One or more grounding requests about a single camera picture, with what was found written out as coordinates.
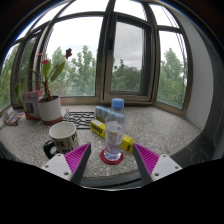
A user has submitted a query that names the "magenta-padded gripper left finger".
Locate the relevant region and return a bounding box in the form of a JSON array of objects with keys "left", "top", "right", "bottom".
[{"left": 40, "top": 142, "right": 93, "bottom": 186}]

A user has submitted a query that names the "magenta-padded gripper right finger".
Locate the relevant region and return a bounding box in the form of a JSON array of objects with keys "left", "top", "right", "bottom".
[{"left": 131, "top": 142, "right": 184, "bottom": 186}]

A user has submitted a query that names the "clear blue-capped water bottle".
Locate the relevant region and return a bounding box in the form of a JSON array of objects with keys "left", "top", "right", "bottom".
[{"left": 103, "top": 97, "right": 127, "bottom": 163}]

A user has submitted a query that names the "white mug with black lettering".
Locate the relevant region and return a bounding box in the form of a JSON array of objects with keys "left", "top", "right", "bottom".
[{"left": 42, "top": 121, "right": 81, "bottom": 161}]

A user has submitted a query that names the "flat round red coaster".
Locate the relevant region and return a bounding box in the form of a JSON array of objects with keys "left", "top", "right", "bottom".
[{"left": 99, "top": 148, "right": 125, "bottom": 166}]

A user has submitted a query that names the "black lattice trivet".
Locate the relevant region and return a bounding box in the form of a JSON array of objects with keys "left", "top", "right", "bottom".
[{"left": 61, "top": 110, "right": 96, "bottom": 131}]

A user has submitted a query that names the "yellow rectangular box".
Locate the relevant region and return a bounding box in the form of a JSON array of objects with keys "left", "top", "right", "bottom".
[{"left": 89, "top": 118, "right": 135, "bottom": 155}]

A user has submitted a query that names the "potted plant in white pot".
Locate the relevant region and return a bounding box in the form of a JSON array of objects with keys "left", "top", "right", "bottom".
[{"left": 13, "top": 47, "right": 74, "bottom": 126}]

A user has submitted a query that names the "white printed cardboard box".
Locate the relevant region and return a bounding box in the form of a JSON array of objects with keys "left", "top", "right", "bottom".
[{"left": 21, "top": 89, "right": 44, "bottom": 121}]

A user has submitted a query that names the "dark-framed window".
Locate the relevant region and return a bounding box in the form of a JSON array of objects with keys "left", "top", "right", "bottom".
[{"left": 0, "top": 0, "right": 195, "bottom": 118}]

